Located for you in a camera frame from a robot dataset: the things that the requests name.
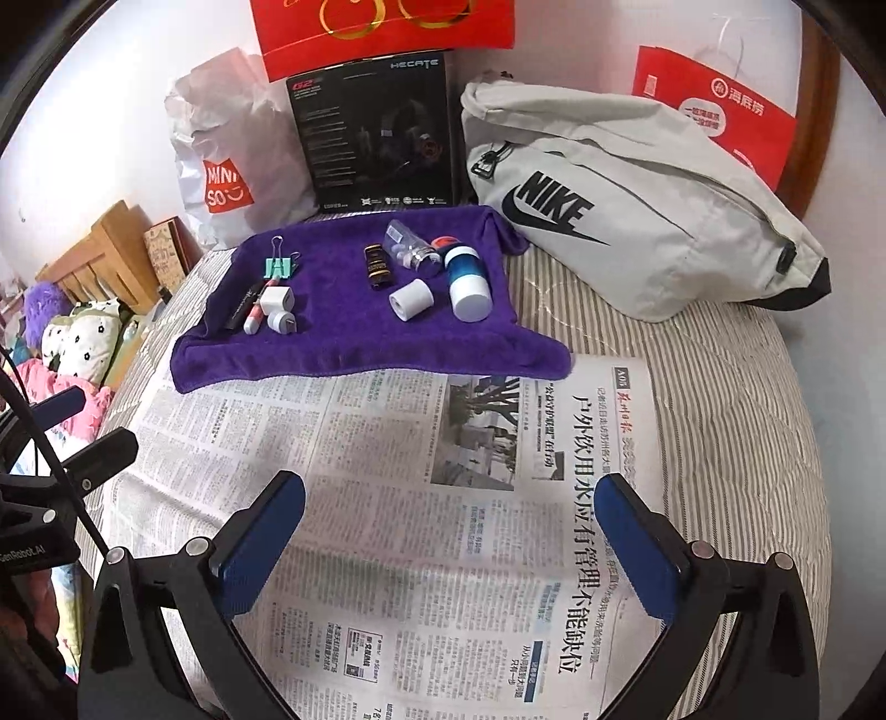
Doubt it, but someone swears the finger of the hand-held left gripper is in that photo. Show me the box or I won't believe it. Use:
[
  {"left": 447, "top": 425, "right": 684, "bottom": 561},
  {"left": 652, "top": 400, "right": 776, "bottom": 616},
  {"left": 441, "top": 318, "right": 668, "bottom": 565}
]
[
  {"left": 59, "top": 427, "right": 140, "bottom": 494},
  {"left": 19, "top": 386, "right": 89, "bottom": 436}
]

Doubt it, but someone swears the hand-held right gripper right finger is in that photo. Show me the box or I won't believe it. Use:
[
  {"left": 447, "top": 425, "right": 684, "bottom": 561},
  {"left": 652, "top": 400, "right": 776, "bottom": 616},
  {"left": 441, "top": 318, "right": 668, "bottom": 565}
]
[{"left": 594, "top": 472, "right": 842, "bottom": 720}]

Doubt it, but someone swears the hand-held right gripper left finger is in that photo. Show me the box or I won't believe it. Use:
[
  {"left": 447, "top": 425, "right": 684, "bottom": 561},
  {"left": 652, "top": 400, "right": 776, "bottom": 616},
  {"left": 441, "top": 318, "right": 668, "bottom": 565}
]
[{"left": 76, "top": 469, "right": 309, "bottom": 720}]

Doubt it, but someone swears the pink utility knife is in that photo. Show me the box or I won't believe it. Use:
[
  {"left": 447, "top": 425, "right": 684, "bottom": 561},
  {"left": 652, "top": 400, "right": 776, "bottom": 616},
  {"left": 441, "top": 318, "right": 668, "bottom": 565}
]
[{"left": 244, "top": 277, "right": 285, "bottom": 337}]

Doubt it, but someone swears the blue bottle white cap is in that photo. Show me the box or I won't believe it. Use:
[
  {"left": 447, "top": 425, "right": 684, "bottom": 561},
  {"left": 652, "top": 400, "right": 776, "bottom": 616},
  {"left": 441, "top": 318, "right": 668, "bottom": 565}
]
[{"left": 443, "top": 245, "right": 491, "bottom": 323}]

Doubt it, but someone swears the clear plastic bottle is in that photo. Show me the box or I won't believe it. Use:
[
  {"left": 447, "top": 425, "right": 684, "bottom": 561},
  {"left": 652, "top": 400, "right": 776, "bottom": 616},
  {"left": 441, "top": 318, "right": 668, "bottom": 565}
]
[{"left": 383, "top": 220, "right": 444, "bottom": 278}]

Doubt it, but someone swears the pink cloth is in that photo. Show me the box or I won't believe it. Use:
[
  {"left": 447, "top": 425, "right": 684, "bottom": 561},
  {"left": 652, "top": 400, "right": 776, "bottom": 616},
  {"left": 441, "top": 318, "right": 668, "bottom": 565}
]
[{"left": 14, "top": 360, "right": 115, "bottom": 444}]

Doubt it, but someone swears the white spotted plush toy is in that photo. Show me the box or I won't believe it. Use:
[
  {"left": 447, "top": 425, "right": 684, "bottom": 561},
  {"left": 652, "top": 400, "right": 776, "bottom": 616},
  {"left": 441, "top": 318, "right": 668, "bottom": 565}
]
[{"left": 40, "top": 299, "right": 132, "bottom": 389}]

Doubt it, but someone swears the purple plush toy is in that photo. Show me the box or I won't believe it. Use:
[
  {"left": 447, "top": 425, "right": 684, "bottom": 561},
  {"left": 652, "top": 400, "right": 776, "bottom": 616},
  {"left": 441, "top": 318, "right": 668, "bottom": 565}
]
[{"left": 24, "top": 279, "right": 74, "bottom": 347}]

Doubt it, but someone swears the newspaper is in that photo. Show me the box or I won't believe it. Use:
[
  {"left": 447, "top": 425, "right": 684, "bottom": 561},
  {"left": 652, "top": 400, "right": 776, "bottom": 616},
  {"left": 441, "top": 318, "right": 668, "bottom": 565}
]
[{"left": 73, "top": 356, "right": 683, "bottom": 720}]

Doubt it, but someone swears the wooden headboard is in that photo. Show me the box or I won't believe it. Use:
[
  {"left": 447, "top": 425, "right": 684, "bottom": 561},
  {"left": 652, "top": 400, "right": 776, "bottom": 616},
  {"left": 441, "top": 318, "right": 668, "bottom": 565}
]
[{"left": 34, "top": 199, "right": 171, "bottom": 323}]

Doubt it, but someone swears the patterned cardboard box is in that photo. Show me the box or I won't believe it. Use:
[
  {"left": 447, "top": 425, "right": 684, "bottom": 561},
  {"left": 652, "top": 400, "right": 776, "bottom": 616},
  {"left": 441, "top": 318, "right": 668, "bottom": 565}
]
[{"left": 143, "top": 217, "right": 193, "bottom": 286}]

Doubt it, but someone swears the black marker pen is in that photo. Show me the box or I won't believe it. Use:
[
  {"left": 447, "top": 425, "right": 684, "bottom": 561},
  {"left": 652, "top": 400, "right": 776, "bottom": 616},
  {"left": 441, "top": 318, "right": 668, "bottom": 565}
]
[{"left": 225, "top": 279, "right": 267, "bottom": 330}]

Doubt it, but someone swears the purple towel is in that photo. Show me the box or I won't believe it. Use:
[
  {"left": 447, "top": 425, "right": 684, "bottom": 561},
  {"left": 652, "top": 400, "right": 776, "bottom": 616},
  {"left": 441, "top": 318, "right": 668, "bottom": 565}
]
[{"left": 169, "top": 204, "right": 574, "bottom": 395}]

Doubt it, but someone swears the mint green binder clip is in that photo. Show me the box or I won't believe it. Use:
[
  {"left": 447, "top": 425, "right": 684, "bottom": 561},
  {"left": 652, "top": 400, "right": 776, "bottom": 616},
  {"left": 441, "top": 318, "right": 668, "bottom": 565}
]
[{"left": 263, "top": 235, "right": 304, "bottom": 281}]

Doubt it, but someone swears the white plastic cylinder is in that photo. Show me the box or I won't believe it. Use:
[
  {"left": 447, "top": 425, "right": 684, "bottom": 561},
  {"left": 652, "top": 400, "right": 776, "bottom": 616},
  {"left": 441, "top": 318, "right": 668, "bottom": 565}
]
[{"left": 388, "top": 277, "right": 436, "bottom": 323}]

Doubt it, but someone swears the small brown bottle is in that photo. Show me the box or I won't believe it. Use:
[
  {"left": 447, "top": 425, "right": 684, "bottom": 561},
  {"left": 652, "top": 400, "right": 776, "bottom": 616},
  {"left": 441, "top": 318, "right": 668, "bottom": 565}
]
[{"left": 364, "top": 244, "right": 394, "bottom": 290}]

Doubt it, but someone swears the white shopping bag orange label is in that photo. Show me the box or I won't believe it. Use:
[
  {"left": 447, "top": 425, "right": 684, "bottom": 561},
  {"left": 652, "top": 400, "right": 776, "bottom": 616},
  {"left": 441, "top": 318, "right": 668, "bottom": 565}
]
[{"left": 164, "top": 47, "right": 320, "bottom": 251}]

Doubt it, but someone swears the grey waist bag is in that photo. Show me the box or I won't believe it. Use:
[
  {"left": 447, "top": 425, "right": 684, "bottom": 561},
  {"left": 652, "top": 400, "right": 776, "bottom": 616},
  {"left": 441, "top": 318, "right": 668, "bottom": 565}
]
[{"left": 460, "top": 76, "right": 832, "bottom": 323}]

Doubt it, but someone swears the black headset box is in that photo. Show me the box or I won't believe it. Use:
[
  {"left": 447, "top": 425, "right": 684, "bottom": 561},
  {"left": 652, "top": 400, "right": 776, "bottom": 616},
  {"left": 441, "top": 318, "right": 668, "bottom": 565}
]
[{"left": 286, "top": 50, "right": 466, "bottom": 212}]

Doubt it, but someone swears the red paper bag white print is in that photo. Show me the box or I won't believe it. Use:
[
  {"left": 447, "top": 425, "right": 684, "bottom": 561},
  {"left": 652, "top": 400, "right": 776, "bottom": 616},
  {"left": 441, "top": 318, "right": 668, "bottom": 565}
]
[{"left": 630, "top": 14, "right": 799, "bottom": 198}]

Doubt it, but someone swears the black cable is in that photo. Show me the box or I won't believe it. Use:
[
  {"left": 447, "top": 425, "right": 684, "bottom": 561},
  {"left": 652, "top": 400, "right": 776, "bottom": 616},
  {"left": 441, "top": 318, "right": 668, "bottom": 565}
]
[{"left": 0, "top": 346, "right": 115, "bottom": 558}]

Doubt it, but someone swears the wooden bed post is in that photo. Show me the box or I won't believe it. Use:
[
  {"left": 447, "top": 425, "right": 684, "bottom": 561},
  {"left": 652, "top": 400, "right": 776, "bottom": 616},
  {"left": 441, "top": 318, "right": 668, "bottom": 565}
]
[{"left": 775, "top": 28, "right": 842, "bottom": 215}]

